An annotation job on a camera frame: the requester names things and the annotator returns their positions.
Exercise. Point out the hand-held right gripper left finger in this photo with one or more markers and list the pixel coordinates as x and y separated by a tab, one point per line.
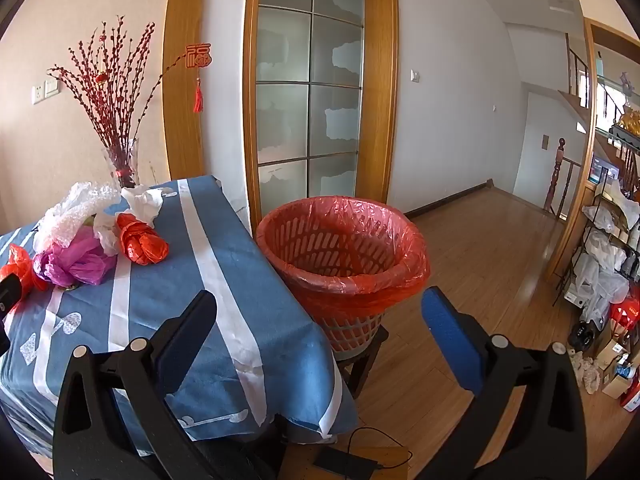
186	340

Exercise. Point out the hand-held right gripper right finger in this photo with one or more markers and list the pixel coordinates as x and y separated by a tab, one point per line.
450	340

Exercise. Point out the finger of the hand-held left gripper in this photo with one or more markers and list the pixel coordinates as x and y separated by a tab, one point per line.
10	292

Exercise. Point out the magenta plastic bag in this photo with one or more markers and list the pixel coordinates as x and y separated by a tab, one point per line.
80	260

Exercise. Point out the white bubble wrap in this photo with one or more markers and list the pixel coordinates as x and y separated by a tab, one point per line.
65	215

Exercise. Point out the lattice plastic wastebasket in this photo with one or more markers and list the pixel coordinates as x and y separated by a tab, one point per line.
350	334

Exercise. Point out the knotted red plastic bag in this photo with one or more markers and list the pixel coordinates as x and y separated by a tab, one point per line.
142	245

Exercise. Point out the white plastic bag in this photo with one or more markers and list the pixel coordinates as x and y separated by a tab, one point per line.
106	235

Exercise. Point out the blue striped tablecloth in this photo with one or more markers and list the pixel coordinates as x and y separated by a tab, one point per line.
150	285

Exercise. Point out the dark wooden stool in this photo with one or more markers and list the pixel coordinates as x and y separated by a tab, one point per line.
367	360

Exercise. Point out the dark shoes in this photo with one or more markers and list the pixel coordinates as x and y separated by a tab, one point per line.
582	335

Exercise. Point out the white crumpled cloth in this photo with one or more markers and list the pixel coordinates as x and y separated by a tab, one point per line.
585	372

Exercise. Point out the black power adapter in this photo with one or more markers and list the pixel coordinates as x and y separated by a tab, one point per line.
345	462

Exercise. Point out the cardboard box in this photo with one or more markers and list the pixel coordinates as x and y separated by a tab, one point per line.
612	355

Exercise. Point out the metal storage rack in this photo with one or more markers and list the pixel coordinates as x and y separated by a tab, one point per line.
600	260

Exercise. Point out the glass vase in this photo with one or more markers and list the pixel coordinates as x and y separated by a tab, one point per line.
122	165

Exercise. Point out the red gift bag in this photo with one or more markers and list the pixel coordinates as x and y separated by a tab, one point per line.
625	312

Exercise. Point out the red berry branches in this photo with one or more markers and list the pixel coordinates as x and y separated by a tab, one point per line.
112	125

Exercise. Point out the frosted glass sliding door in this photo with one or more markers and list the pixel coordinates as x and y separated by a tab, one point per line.
285	110

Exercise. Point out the staircase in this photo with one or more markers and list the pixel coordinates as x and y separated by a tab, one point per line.
575	95

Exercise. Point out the golden ornament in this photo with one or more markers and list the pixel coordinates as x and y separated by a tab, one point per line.
629	120

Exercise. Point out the red hanging tassel ornament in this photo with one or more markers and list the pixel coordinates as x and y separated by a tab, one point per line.
198	55

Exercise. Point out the wooden doorway frame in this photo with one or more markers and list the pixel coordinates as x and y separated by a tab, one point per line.
575	210

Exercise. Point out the wooden stair newel post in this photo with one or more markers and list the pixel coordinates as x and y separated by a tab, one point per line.
556	170

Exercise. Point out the white wall socket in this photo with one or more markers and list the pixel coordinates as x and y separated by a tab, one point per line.
37	94

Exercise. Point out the wooden wall trim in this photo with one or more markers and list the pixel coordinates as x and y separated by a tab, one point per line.
185	135

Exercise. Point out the white wall switch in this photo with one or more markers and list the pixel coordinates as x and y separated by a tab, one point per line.
52	87

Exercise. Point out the brown wall plate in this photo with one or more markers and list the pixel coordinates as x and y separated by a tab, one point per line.
545	141

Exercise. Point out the wooden door frame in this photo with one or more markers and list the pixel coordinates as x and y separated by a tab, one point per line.
380	110

